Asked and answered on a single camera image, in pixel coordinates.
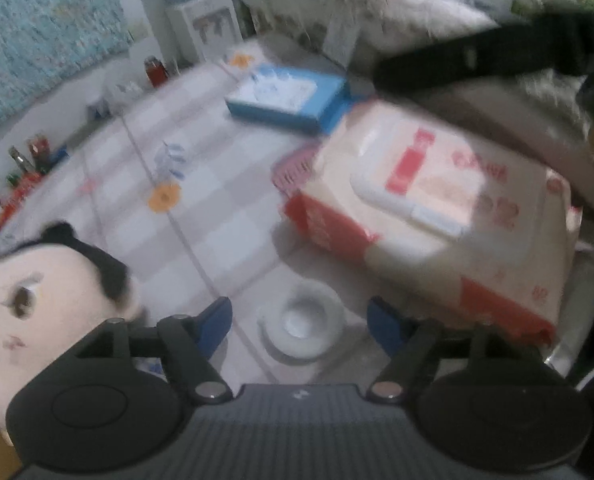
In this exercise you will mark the orange white wet wipes pack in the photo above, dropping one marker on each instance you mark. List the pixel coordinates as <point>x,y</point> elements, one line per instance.
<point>427,200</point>

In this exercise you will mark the checkered floral sheet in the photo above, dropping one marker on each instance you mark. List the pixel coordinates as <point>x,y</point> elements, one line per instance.
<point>127,185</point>

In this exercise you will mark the blue and white flat box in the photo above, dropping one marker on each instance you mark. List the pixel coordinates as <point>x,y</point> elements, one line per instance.
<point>287,95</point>

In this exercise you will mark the plush doll with black hair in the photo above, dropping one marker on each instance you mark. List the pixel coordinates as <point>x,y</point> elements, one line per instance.
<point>37,300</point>

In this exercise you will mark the teal speckled wall cloth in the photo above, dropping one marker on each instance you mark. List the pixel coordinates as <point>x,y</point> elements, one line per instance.
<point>42,35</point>

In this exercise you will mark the green glass bottle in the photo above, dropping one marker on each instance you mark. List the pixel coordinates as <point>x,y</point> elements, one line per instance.
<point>19,160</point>

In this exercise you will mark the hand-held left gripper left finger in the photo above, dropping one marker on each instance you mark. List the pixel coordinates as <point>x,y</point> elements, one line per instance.
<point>217,318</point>

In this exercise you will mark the orange snack bag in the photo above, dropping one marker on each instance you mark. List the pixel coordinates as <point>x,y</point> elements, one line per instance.
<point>17,200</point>

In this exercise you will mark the white water dispenser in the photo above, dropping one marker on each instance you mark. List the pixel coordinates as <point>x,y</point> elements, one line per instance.
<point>207,20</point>

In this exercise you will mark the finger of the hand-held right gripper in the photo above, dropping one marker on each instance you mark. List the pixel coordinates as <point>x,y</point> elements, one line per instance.
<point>452,60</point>

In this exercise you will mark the white fluffy blanket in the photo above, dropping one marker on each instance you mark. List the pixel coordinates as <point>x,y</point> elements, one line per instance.
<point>402,0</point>

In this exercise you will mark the white plastic bag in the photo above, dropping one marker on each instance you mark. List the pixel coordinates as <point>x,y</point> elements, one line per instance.
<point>124,91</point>

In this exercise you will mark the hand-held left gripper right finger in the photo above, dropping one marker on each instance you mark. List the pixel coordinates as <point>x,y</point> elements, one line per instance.
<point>380,318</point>

